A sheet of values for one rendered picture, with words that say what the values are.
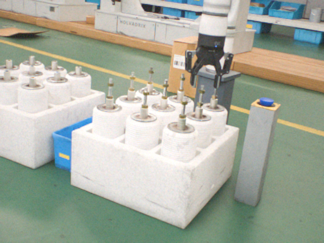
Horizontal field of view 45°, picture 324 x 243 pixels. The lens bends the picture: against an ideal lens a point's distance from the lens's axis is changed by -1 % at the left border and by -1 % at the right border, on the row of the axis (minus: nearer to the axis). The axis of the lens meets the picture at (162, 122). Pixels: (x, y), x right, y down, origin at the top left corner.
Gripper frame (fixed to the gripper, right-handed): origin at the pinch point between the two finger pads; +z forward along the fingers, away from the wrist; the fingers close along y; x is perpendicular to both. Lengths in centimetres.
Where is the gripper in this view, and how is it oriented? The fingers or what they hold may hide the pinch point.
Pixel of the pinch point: (205, 83)
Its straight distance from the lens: 114.9
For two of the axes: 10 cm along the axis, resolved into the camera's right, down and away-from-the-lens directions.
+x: -2.6, -3.6, 9.0
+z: -1.0, 9.3, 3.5
